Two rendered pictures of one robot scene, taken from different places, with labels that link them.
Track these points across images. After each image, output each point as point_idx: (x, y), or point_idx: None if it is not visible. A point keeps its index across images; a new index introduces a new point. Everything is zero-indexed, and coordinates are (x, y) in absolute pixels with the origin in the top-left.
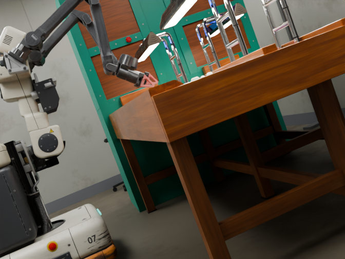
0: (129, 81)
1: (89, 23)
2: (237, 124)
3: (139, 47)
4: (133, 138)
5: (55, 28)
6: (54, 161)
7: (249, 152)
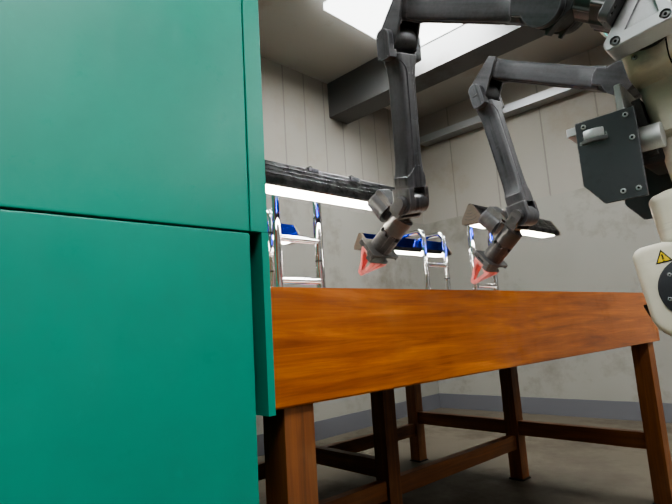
0: (506, 255)
1: (416, 63)
2: (391, 399)
3: (318, 172)
4: (554, 356)
5: (571, 88)
6: None
7: (398, 450)
